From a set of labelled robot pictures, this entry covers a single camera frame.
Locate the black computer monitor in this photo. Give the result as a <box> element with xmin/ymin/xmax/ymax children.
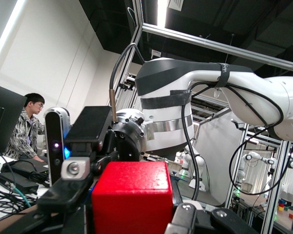
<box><xmin>0</xmin><ymin>81</ymin><xmax>27</xmax><ymax>156</ymax></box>

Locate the black desktop device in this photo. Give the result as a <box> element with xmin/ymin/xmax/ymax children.
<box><xmin>1</xmin><ymin>158</ymin><xmax>49</xmax><ymax>176</ymax></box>

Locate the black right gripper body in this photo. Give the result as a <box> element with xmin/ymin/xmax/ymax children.
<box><xmin>90</xmin><ymin>128</ymin><xmax>141</xmax><ymax>176</ymax></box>

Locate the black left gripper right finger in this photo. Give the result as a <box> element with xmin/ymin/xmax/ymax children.
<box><xmin>165</xmin><ymin>202</ymin><xmax>259</xmax><ymax>234</ymax></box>

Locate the man in patterned jacket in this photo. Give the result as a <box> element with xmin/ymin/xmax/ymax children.
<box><xmin>2</xmin><ymin>92</ymin><xmax>49</xmax><ymax>163</ymax></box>

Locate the teal cable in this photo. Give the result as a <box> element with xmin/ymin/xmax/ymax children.
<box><xmin>11</xmin><ymin>185</ymin><xmax>33</xmax><ymax>208</ymax></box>

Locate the white ceiling vent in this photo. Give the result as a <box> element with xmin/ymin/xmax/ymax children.
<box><xmin>167</xmin><ymin>0</ymin><xmax>184</xmax><ymax>12</ymax></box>

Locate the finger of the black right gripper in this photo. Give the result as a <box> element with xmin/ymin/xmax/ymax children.
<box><xmin>37</xmin><ymin>157</ymin><xmax>95</xmax><ymax>215</ymax></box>
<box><xmin>64</xmin><ymin>105</ymin><xmax>113</xmax><ymax>153</ymax></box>

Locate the white partition panel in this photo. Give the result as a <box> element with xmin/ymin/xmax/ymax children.
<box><xmin>192</xmin><ymin>112</ymin><xmax>243</xmax><ymax>208</ymax></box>

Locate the black power adapter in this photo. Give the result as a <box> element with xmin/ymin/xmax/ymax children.
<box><xmin>0</xmin><ymin>172</ymin><xmax>40</xmax><ymax>195</ymax></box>

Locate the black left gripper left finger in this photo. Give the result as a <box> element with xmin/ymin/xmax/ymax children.
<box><xmin>0</xmin><ymin>206</ymin><xmax>92</xmax><ymax>234</ymax></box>

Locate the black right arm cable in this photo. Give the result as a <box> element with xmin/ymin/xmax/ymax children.
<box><xmin>109</xmin><ymin>42</ymin><xmax>293</xmax><ymax>202</ymax></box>

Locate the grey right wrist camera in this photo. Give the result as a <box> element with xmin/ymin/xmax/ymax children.
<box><xmin>43</xmin><ymin>106</ymin><xmax>72</xmax><ymax>186</ymax></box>

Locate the red wooden block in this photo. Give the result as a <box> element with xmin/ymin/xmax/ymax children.
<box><xmin>91</xmin><ymin>160</ymin><xmax>174</xmax><ymax>234</ymax></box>

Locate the ceiling light strip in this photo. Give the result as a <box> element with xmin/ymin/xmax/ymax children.
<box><xmin>157</xmin><ymin>0</ymin><xmax>168</xmax><ymax>28</ymax></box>
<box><xmin>0</xmin><ymin>0</ymin><xmax>25</xmax><ymax>72</ymax></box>

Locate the brown table cover sheet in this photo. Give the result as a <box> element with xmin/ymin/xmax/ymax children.
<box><xmin>0</xmin><ymin>205</ymin><xmax>38</xmax><ymax>225</ymax></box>

